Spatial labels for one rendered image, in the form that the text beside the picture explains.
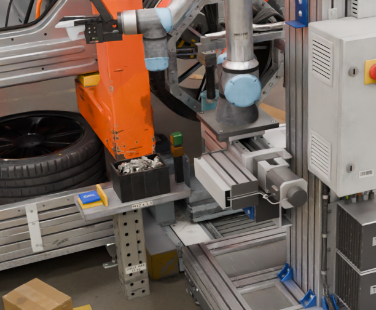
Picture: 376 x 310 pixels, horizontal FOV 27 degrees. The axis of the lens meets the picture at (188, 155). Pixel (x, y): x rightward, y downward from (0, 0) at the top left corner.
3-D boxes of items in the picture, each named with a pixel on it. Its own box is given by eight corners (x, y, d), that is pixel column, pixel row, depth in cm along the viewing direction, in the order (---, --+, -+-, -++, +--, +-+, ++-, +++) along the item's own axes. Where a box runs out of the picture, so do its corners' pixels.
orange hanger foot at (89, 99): (110, 104, 373) (103, 34, 358) (144, 142, 328) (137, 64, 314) (77, 110, 368) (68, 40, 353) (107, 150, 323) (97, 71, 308)
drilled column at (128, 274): (142, 282, 325) (134, 193, 307) (150, 294, 316) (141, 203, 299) (120, 288, 322) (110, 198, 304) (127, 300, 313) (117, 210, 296)
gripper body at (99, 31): (83, 44, 235) (123, 41, 236) (80, 16, 232) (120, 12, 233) (85, 40, 242) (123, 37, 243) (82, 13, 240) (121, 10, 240)
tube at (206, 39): (224, 26, 317) (223, 0, 312) (244, 37, 300) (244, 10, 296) (184, 32, 311) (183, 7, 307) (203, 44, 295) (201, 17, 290)
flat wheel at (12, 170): (62, 141, 398) (56, 98, 388) (134, 182, 350) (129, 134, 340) (-60, 182, 362) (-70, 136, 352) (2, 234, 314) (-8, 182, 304)
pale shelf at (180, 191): (176, 179, 316) (176, 173, 315) (191, 197, 302) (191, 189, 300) (74, 202, 303) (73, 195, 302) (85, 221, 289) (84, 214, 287)
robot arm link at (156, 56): (168, 60, 252) (166, 27, 247) (170, 71, 241) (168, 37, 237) (144, 63, 251) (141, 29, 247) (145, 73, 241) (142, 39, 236)
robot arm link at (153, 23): (173, 37, 237) (171, 9, 233) (137, 40, 236) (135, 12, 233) (171, 30, 244) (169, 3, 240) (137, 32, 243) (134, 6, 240)
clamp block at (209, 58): (207, 58, 304) (207, 45, 302) (217, 64, 296) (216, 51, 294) (196, 60, 303) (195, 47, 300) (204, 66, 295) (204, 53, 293)
